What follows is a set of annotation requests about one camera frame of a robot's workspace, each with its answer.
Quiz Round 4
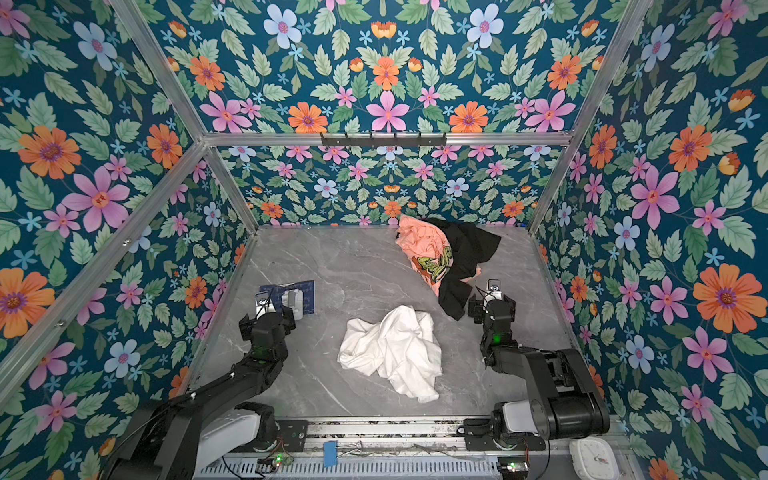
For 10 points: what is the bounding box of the black cloth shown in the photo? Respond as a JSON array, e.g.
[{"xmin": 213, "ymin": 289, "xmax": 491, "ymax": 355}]
[{"xmin": 427, "ymin": 218, "xmax": 501, "ymax": 321}]

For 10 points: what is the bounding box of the white cloth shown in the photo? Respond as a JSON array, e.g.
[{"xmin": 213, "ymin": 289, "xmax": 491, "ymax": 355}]
[{"xmin": 337, "ymin": 305, "xmax": 443, "ymax": 403}]

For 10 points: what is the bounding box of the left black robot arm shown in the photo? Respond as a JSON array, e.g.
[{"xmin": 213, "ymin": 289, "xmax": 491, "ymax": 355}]
[{"xmin": 101, "ymin": 308, "xmax": 296, "ymax": 479}]

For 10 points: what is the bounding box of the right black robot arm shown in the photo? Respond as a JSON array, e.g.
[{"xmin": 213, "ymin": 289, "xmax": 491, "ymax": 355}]
[{"xmin": 465, "ymin": 291, "xmax": 610, "ymax": 449}]

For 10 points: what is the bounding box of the pink printed cloth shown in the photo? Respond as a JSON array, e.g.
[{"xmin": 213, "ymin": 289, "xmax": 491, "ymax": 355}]
[{"xmin": 396, "ymin": 215, "xmax": 454, "ymax": 296}]

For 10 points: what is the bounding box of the blue patterned card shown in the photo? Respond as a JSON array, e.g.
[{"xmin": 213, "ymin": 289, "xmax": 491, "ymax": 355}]
[{"xmin": 259, "ymin": 280, "xmax": 315, "ymax": 319}]

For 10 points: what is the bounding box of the blue tape piece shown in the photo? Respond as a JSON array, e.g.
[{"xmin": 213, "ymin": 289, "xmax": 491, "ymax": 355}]
[{"xmin": 323, "ymin": 441, "xmax": 338, "ymax": 469}]

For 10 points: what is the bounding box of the white round-cornered box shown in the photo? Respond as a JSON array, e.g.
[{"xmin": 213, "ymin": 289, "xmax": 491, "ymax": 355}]
[{"xmin": 569, "ymin": 436, "xmax": 620, "ymax": 480}]

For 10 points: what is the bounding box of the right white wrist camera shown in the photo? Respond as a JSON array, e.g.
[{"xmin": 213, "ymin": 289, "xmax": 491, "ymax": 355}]
[{"xmin": 483, "ymin": 279, "xmax": 503, "ymax": 303}]

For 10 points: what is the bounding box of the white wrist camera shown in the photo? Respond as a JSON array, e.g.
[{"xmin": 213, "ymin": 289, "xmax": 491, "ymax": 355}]
[
  {"xmin": 255, "ymin": 291, "xmax": 276, "ymax": 320},
  {"xmin": 483, "ymin": 279, "xmax": 503, "ymax": 303}
]

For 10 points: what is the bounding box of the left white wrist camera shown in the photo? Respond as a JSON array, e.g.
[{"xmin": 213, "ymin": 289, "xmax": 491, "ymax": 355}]
[{"xmin": 255, "ymin": 291, "xmax": 276, "ymax": 320}]

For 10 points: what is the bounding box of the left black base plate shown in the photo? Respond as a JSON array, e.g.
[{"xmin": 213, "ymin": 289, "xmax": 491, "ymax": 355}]
[{"xmin": 266, "ymin": 420, "xmax": 309, "ymax": 453}]

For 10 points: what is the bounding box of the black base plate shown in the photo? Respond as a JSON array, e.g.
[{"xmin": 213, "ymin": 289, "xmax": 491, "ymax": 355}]
[
  {"xmin": 266, "ymin": 420, "xmax": 309, "ymax": 453},
  {"xmin": 457, "ymin": 417, "xmax": 547, "ymax": 451}
]

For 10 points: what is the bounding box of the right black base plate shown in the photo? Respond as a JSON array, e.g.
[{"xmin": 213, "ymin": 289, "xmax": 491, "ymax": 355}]
[{"xmin": 457, "ymin": 417, "xmax": 547, "ymax": 451}]

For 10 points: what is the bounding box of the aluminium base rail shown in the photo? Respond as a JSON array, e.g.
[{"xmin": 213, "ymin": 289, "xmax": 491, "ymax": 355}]
[{"xmin": 197, "ymin": 415, "xmax": 637, "ymax": 480}]

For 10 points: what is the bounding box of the black hook rail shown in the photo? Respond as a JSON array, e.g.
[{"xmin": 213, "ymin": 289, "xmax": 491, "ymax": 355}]
[{"xmin": 320, "ymin": 133, "xmax": 448, "ymax": 148}]

